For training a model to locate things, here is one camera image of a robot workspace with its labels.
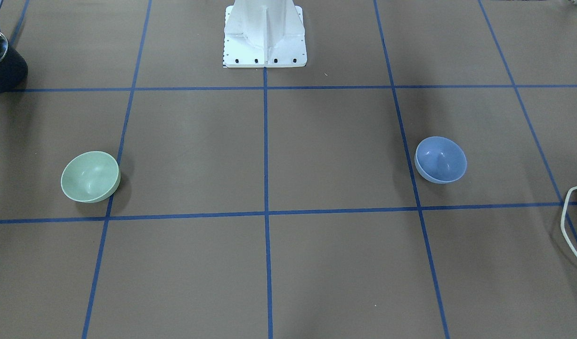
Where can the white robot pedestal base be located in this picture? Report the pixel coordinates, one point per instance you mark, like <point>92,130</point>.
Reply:
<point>264,33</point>

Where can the green bowl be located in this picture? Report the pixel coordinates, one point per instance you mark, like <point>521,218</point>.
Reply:
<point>91,177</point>

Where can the blue bowl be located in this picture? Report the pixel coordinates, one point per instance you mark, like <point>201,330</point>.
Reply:
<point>440,160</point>

